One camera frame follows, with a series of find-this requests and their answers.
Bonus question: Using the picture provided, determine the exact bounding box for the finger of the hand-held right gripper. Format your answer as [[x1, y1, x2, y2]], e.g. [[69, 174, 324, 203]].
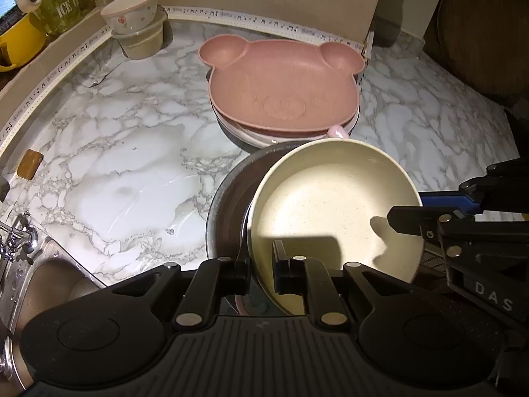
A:
[[419, 159, 529, 216], [387, 204, 529, 265]]

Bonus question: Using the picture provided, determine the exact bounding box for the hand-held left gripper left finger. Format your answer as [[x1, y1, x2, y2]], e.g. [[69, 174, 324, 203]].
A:
[[111, 246, 253, 327]]

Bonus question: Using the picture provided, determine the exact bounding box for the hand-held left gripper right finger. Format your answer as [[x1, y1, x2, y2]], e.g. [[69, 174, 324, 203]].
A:
[[272, 240, 410, 327]]

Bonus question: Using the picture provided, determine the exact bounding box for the dark grey bowl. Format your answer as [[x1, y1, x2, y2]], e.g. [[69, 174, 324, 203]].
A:
[[205, 143, 298, 298]]

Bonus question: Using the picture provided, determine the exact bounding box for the cream bowl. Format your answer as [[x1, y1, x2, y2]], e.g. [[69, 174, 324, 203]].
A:
[[249, 141, 424, 316]]

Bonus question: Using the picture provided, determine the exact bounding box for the pink dish with handle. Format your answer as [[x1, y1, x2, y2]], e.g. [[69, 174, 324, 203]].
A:
[[211, 99, 359, 140]]

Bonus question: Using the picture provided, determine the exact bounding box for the white plate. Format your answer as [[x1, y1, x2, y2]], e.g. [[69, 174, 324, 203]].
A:
[[215, 110, 356, 150]]

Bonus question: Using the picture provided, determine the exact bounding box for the pink bear-shaped plate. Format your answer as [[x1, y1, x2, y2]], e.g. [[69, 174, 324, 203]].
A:
[[197, 34, 366, 134]]

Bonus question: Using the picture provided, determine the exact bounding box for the round wooden board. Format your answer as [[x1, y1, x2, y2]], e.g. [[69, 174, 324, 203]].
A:
[[436, 0, 529, 108]]

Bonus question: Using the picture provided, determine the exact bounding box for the steel sink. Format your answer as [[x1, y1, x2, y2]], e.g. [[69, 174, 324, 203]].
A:
[[0, 232, 110, 397]]

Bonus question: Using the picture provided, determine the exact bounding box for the metal faucet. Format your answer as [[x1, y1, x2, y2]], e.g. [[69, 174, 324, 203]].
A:
[[0, 211, 38, 265]]

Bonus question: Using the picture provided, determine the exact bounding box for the brown sponge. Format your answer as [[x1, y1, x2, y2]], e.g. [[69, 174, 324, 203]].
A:
[[17, 149, 44, 180]]

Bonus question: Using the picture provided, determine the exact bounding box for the beige bowl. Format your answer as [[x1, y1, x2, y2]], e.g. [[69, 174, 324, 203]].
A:
[[111, 10, 169, 61]]

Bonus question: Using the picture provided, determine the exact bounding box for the white floral bowl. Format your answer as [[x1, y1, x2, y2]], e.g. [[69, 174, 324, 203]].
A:
[[100, 0, 160, 35]]

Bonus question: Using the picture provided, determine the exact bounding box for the yellow mug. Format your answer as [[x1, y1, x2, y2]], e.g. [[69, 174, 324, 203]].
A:
[[0, 12, 47, 73]]

